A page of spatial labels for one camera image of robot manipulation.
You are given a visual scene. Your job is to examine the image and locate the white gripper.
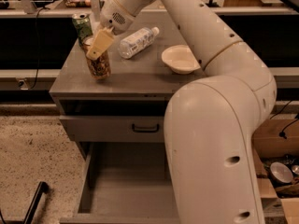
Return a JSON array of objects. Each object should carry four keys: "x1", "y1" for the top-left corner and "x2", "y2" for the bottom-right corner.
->
[{"x1": 85, "y1": 0, "x2": 135, "y2": 60}]

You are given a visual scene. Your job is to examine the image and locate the orange soda can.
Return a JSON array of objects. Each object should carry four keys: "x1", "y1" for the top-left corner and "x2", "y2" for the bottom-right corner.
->
[{"x1": 82, "y1": 36, "x2": 111, "y2": 80}]

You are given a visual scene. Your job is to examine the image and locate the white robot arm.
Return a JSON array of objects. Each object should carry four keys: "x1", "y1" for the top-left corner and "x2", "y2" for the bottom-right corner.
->
[{"x1": 88, "y1": 0, "x2": 277, "y2": 224}]

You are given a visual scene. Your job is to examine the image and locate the green soda can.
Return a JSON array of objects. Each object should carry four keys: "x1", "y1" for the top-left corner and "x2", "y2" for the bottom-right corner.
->
[{"x1": 72, "y1": 13, "x2": 93, "y2": 45}]

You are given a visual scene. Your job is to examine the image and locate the closed grey drawer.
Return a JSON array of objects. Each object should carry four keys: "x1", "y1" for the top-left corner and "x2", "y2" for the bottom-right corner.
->
[{"x1": 60, "y1": 116, "x2": 164, "y2": 143}]

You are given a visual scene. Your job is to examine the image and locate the grey drawer cabinet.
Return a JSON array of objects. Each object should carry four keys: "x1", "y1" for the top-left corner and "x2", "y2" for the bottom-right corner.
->
[{"x1": 49, "y1": 10, "x2": 245, "y2": 224}]

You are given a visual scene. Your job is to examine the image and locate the open grey bottom drawer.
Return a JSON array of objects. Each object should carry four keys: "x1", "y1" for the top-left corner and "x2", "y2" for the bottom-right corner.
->
[{"x1": 60, "y1": 143, "x2": 179, "y2": 224}]

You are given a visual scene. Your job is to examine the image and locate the clear plastic water bottle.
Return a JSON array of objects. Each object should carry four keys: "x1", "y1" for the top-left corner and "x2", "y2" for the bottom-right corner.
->
[{"x1": 118, "y1": 27, "x2": 160, "y2": 59}]

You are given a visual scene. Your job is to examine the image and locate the black bar on floor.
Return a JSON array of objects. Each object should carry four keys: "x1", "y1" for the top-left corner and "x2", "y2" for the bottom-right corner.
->
[{"x1": 22, "y1": 181, "x2": 49, "y2": 224}]

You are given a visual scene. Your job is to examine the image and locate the cardboard box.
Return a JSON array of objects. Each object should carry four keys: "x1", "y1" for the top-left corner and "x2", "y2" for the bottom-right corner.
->
[{"x1": 252, "y1": 119, "x2": 299, "y2": 224}]

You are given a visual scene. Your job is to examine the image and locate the white bowl in box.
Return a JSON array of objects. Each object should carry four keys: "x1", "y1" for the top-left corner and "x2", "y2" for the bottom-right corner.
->
[{"x1": 270, "y1": 162, "x2": 293, "y2": 184}]

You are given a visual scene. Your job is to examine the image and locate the black cable on left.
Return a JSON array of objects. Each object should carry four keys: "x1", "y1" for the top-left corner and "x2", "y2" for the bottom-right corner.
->
[{"x1": 30, "y1": 7, "x2": 50, "y2": 91}]

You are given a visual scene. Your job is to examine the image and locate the black drawer handle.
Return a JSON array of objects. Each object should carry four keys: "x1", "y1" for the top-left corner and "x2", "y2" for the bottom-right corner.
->
[{"x1": 132, "y1": 124, "x2": 160, "y2": 133}]

